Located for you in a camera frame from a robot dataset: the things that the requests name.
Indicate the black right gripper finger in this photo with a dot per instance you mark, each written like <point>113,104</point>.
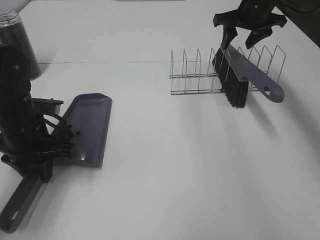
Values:
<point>256,36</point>
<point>229,33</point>

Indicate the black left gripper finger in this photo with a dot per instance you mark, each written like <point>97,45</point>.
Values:
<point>46,170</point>

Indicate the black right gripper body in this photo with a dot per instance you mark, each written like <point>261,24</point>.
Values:
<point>254,19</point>

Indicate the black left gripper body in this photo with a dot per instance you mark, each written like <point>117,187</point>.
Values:
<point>28,137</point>

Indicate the purple plastic dustpan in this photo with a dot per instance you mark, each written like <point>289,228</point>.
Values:
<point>88,113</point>

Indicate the purple brush with black bristles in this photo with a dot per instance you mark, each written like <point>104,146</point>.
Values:
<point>235,72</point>

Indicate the pile of coffee beans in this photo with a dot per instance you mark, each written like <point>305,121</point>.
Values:
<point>67,134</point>

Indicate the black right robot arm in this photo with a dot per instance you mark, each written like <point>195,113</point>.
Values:
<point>248,4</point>

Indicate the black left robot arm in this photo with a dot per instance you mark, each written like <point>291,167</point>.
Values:
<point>15,82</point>

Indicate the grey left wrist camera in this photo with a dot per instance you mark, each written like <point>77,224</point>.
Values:
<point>53,106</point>

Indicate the metal wire dish rack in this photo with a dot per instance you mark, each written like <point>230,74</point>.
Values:
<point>198,76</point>

